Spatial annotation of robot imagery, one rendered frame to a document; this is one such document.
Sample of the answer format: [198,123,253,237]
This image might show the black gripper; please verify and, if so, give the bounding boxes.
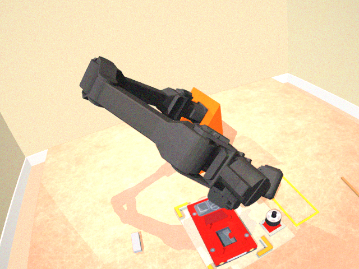
[237,151,284,200]

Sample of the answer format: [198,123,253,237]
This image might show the black and grey toy wheel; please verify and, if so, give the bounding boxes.
[265,209,282,227]

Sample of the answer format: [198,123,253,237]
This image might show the white rectangular block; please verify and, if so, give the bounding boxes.
[131,232,142,253]

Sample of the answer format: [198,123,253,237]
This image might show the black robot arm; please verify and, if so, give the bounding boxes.
[79,56,270,210]

